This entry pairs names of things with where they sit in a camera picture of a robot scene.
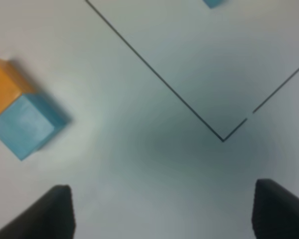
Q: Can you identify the orange cube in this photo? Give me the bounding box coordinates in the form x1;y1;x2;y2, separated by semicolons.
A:
0;59;36;114

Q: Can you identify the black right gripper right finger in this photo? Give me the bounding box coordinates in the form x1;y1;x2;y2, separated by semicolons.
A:
252;179;299;239

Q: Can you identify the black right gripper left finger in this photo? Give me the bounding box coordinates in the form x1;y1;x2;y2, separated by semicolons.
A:
0;185;76;239

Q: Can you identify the blue template cube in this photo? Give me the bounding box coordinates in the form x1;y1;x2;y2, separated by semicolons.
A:
203;0;226;9

